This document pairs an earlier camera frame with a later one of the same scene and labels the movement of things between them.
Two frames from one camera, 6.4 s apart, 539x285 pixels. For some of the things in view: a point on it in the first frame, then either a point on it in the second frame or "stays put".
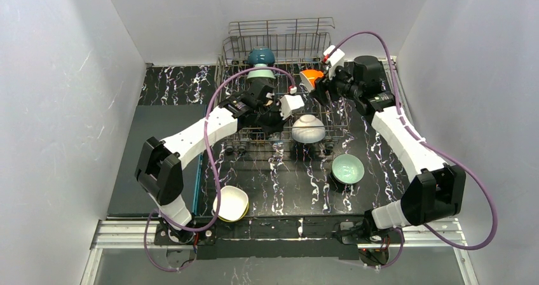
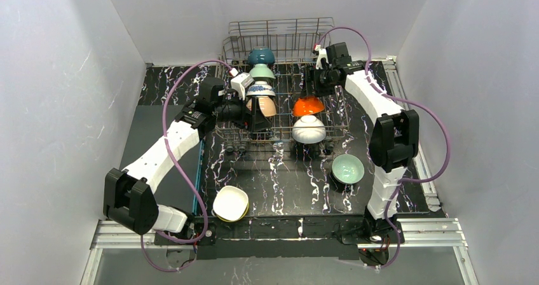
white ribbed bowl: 308,135 stays put
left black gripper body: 271,117 -> 249,111
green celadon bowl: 260,72 stays put
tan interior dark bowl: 260,55 stays put
